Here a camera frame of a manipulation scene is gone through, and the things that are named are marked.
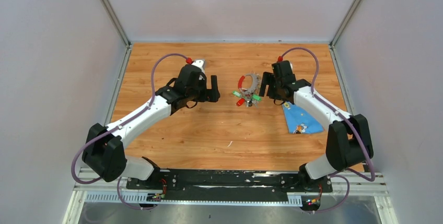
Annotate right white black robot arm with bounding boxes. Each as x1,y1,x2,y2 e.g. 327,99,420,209
259,61,374,192

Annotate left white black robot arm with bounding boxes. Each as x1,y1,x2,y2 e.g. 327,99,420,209
80,60,220,189

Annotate blue patterned cloth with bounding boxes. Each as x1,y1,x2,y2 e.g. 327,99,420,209
282,102,324,134

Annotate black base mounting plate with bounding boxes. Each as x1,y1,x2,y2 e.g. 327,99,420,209
126,169,333,203

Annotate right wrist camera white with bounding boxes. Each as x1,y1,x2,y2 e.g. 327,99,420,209
288,61,294,72

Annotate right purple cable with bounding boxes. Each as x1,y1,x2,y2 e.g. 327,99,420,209
276,46,377,182

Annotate purple cable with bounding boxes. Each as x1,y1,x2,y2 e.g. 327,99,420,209
71,53,193,185
276,46,377,182

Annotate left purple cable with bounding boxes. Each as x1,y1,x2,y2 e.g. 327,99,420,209
71,53,193,185

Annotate aluminium frame rail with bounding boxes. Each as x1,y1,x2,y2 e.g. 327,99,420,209
73,169,389,207

